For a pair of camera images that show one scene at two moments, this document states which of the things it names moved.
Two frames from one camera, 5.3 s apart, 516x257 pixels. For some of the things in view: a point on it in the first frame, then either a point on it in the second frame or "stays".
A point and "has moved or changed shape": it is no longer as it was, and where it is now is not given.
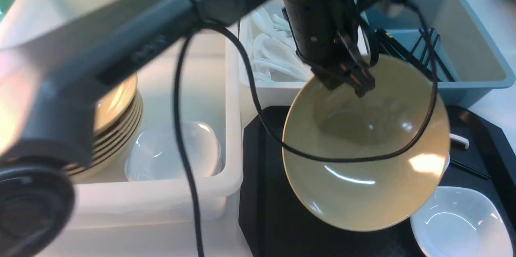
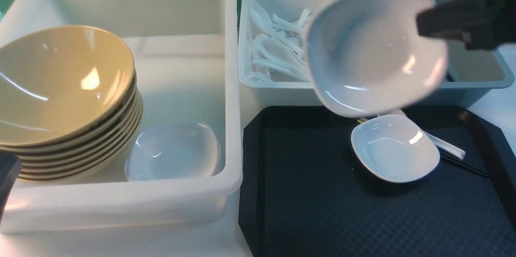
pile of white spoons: [275, 54] stays
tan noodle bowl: [369, 163] has moved or changed shape
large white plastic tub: [212, 95] stays
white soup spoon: [460, 138] to [442, 144]
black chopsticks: [466, 167] stays
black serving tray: [273, 222] stays
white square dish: [460, 222] to [365, 55]
